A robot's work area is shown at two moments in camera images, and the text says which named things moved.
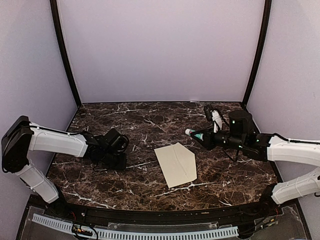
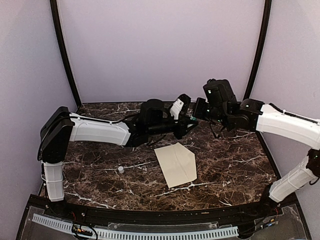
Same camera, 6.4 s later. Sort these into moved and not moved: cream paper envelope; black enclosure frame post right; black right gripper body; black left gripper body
Moved: black right gripper body; black left gripper body
Not moved: cream paper envelope; black enclosure frame post right
